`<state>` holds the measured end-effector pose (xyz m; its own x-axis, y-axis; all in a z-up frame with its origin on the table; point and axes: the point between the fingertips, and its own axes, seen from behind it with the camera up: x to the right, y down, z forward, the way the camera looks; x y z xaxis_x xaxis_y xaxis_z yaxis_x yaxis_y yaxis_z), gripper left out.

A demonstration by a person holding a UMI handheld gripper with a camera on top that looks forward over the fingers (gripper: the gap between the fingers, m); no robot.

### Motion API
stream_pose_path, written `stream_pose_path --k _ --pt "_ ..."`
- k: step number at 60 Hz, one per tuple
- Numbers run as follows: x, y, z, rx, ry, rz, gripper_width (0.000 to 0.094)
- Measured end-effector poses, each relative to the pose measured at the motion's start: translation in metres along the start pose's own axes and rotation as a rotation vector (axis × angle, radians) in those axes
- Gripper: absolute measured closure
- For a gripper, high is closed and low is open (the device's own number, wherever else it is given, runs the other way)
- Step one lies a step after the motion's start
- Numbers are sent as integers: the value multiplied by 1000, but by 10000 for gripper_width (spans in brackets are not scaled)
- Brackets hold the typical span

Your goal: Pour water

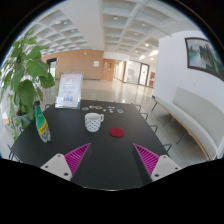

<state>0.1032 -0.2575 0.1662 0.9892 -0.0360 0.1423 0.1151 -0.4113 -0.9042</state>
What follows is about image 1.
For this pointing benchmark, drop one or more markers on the white polka dot mug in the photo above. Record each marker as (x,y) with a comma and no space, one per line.
(93,121)

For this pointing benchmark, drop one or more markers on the small round badge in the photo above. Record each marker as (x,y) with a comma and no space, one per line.
(85,108)

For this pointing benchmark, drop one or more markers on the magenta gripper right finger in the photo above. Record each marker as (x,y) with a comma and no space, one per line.
(156,166)

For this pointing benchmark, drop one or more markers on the red round coaster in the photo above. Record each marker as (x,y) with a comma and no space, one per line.
(116,132)

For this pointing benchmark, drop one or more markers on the framed landscape painting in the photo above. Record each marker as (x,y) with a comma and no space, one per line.
(202,56)

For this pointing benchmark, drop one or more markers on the small blue card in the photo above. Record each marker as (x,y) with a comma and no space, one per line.
(120,111)

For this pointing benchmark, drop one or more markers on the green leafy potted plant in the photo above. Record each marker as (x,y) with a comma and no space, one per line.
(22,77)

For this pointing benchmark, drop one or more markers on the white long bench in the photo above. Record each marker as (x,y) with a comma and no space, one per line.
(201,119)

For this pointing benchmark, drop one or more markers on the green plastic water bottle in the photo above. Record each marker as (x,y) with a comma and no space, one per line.
(41,123)

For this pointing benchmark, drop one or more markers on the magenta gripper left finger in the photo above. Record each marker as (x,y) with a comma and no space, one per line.
(65,166)

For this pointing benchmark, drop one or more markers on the pink acrylic sign stand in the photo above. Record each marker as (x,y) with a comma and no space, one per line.
(69,91)

